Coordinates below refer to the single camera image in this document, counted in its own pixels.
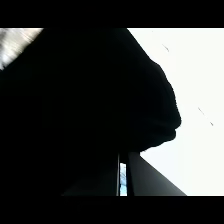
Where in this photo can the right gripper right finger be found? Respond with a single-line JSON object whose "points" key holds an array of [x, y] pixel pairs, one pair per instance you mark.
{"points": [[146, 181]]}

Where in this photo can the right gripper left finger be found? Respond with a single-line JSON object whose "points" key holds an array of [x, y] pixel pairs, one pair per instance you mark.
{"points": [[100, 181]]}

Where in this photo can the black garment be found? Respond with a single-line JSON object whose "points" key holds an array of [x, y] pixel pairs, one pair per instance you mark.
{"points": [[86, 93]]}

